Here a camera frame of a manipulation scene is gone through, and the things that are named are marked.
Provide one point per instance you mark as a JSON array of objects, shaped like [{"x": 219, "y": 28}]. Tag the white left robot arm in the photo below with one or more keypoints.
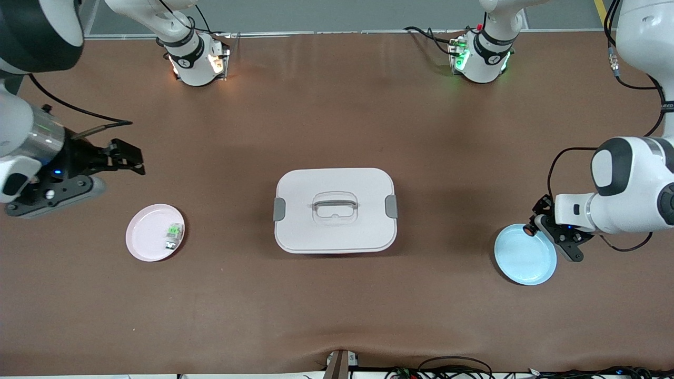
[{"x": 632, "y": 184}]

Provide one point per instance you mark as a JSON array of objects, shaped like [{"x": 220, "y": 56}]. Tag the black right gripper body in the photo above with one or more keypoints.
[{"x": 79, "y": 157}]

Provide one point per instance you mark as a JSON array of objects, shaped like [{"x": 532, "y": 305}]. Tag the light blue round plate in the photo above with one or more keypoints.
[{"x": 524, "y": 260}]

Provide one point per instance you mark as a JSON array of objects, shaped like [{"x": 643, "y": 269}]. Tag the front camera mount bracket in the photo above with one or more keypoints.
[{"x": 338, "y": 364}]

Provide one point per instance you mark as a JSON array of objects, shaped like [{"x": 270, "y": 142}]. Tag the pink round plate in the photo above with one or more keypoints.
[{"x": 145, "y": 247}]

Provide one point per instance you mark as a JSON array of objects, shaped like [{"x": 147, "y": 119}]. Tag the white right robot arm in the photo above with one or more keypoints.
[{"x": 192, "y": 66}]

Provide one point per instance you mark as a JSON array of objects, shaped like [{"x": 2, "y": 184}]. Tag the orange push button switch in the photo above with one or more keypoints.
[{"x": 528, "y": 230}]

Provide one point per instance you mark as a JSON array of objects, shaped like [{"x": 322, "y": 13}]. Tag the white lidded storage box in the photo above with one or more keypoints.
[{"x": 337, "y": 231}]

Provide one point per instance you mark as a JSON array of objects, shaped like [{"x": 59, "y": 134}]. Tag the green push button switch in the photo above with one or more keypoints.
[{"x": 174, "y": 232}]

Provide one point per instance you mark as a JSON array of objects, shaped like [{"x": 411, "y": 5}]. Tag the brown table mat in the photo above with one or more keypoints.
[{"x": 337, "y": 310}]

